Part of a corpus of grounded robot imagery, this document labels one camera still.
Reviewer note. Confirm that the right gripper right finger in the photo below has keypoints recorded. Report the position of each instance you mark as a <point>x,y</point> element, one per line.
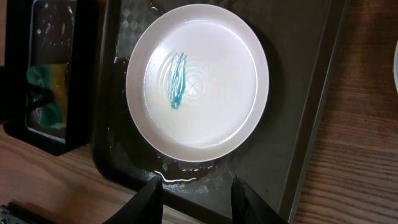
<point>249,208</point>

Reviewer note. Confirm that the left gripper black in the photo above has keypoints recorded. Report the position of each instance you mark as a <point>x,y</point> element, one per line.
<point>14,91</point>

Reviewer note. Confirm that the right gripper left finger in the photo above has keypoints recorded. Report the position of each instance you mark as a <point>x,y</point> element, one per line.
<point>146,206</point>

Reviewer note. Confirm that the green yellow sponge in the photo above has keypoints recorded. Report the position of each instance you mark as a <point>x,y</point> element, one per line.
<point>49,82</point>

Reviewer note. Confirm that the white plate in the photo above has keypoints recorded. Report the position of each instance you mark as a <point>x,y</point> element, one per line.
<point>395,66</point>
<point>197,83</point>

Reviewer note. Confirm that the black water basin tray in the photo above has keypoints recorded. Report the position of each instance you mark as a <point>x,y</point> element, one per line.
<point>50,32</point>

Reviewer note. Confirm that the dark brown serving tray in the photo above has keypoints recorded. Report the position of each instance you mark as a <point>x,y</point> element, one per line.
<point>299,39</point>

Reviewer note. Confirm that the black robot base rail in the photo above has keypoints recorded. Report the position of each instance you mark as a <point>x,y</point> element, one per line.
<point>15,214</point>

